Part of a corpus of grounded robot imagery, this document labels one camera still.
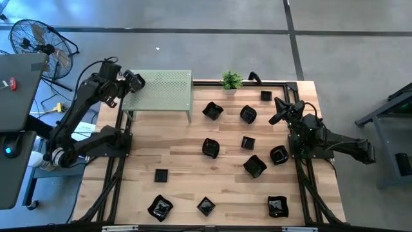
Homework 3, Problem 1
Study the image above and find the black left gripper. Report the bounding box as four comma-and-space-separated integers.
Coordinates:
109, 70, 146, 97

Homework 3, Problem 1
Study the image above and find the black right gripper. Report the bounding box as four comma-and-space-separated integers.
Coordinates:
268, 97, 310, 131

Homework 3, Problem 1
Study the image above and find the rounded square black plate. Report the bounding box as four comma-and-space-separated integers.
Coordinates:
267, 195, 290, 218
269, 145, 290, 166
239, 104, 258, 124

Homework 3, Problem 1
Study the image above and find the flared square black plate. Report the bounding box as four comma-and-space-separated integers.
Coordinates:
196, 196, 216, 217

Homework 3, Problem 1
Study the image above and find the green perforated metal shelf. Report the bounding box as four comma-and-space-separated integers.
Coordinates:
121, 69, 194, 124

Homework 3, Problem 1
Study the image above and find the black clamp hook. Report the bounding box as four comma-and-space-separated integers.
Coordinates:
247, 71, 263, 85

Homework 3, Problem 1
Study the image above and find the green plant in white pot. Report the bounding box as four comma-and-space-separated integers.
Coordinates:
221, 69, 245, 96

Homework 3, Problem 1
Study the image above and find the white paper box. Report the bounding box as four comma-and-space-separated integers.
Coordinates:
71, 121, 97, 142

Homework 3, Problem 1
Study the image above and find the black floor fan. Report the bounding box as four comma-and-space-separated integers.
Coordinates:
8, 18, 80, 93

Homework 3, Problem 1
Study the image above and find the dark grey cart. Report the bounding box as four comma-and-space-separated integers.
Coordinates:
355, 82, 412, 189

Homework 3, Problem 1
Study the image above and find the black box with green light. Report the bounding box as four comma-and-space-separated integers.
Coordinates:
393, 100, 412, 114

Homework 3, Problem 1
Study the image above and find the white cylinder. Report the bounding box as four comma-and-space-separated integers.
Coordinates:
28, 150, 57, 171

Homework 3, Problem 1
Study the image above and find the black box on cart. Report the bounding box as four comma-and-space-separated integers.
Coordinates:
395, 152, 412, 177

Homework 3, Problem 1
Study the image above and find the black mouse with teal light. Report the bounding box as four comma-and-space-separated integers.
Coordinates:
2, 135, 23, 159

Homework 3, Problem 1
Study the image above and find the dark desk top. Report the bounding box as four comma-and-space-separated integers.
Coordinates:
0, 130, 38, 210

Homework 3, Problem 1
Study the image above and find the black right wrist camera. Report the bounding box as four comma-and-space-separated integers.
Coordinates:
290, 99, 306, 113

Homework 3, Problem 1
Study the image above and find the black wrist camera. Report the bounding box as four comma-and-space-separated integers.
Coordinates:
290, 99, 306, 113
98, 60, 122, 81

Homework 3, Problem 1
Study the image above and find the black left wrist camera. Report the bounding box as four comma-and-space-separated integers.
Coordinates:
98, 60, 122, 81

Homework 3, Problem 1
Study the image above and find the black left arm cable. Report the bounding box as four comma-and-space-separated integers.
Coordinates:
73, 56, 119, 97

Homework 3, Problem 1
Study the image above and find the silver metal bracket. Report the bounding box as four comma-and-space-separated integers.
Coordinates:
281, 226, 319, 232
101, 225, 139, 232

